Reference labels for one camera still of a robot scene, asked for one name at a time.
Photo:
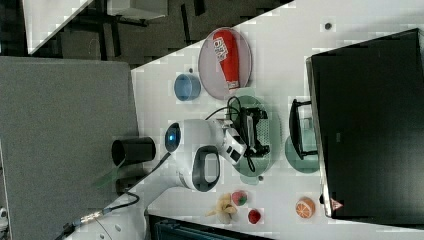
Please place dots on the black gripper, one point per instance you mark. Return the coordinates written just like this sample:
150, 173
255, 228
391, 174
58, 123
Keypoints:
250, 118

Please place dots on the green plastic strainer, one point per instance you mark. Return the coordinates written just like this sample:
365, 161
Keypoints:
269, 133

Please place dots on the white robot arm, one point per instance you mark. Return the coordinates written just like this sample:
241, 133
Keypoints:
194, 148

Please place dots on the grey round plate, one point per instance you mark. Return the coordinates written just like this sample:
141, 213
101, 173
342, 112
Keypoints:
210, 71

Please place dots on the blue plastic cup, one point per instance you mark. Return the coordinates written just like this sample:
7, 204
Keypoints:
187, 87

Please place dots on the red plush ketchup bottle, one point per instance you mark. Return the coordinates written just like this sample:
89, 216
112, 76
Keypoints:
226, 51

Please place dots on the strawberry toy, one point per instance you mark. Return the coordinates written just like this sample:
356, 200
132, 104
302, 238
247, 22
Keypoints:
239, 198

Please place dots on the peeled banana toy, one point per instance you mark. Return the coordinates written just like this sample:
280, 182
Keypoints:
223, 209

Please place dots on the red raspberry toy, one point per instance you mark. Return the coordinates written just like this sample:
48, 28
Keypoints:
254, 216

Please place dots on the orange slice toy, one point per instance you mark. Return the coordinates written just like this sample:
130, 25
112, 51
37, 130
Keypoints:
305, 208

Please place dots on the black toaster oven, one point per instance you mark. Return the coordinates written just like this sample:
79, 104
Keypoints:
367, 102

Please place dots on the black cylinder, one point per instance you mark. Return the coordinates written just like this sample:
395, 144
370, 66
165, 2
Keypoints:
133, 151

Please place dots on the dark crate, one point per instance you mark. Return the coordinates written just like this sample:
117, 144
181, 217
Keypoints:
162, 228

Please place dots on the grey partition board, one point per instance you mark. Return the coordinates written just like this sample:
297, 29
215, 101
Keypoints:
59, 118

